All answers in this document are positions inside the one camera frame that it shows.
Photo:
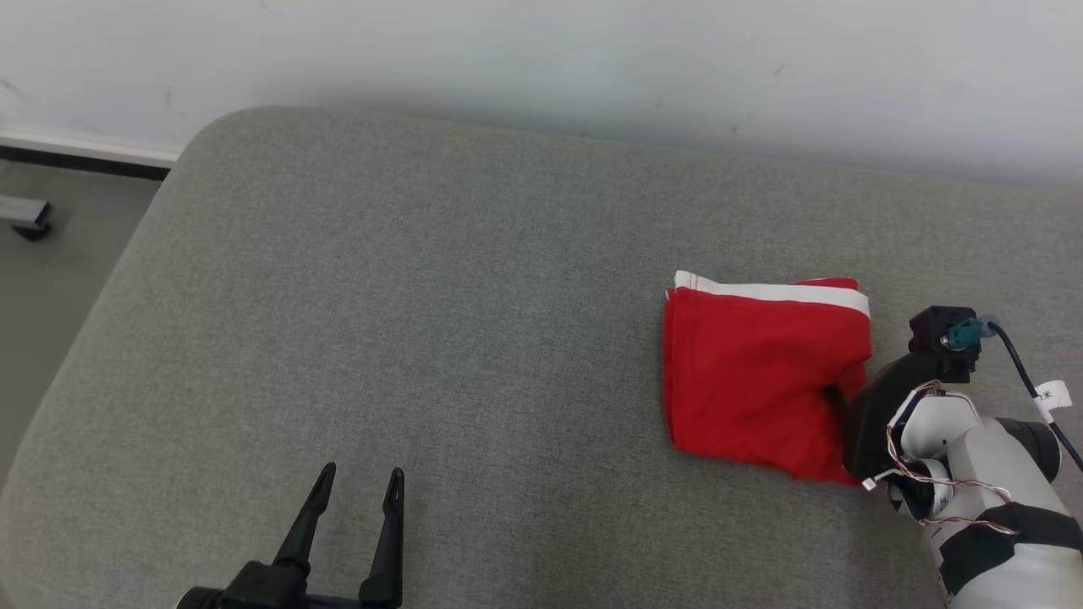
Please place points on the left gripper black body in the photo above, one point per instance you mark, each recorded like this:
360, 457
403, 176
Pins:
271, 592

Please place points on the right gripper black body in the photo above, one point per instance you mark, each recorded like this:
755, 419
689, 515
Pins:
876, 423

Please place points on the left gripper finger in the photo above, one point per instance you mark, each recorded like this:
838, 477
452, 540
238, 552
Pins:
306, 524
387, 541

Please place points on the red shorts white stripe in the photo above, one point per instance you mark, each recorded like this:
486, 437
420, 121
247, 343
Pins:
753, 381

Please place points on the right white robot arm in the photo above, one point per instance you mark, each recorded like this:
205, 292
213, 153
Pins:
1007, 507

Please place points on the grey fabric sofa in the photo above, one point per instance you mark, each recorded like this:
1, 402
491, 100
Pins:
423, 321

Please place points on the grey metal furniture foot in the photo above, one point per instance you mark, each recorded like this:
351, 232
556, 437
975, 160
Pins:
25, 216

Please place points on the black and white baseboard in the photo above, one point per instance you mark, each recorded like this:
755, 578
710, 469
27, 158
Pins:
85, 152

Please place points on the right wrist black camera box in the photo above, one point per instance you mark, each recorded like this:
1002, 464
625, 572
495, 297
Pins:
935, 334

